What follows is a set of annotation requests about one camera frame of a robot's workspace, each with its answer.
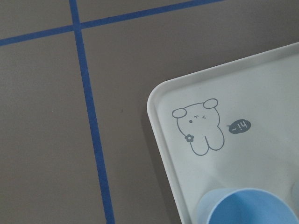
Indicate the grey plastic cup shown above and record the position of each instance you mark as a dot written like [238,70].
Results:
[295,191]

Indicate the cream rabbit print tray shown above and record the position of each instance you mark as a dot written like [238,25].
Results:
[257,99]

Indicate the blue plastic cup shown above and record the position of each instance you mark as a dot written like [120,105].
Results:
[243,206]

